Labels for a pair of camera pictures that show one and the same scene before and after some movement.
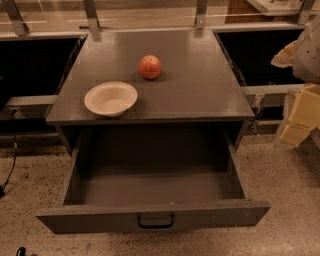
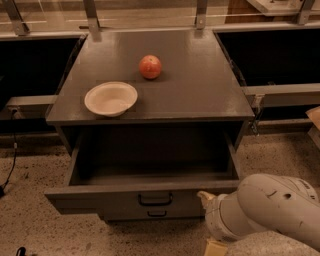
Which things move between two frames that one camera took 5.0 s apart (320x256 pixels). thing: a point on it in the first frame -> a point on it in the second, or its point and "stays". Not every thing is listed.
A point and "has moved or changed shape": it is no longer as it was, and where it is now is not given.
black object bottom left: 21,251 stays
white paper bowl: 111,98 stays
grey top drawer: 117,173 has moved or changed shape
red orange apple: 150,66 stays
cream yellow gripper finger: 285,57 -> 204,195
